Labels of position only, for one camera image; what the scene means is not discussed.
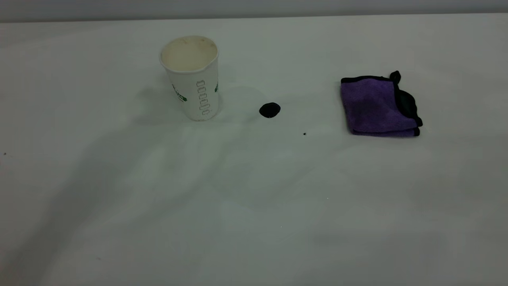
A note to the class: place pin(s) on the black liquid spill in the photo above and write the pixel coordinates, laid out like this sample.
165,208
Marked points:
270,110

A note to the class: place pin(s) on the white paper coffee cup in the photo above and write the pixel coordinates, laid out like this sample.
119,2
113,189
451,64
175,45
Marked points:
194,85

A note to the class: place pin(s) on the purple microfiber cloth black trim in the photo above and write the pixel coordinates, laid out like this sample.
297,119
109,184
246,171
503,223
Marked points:
373,105

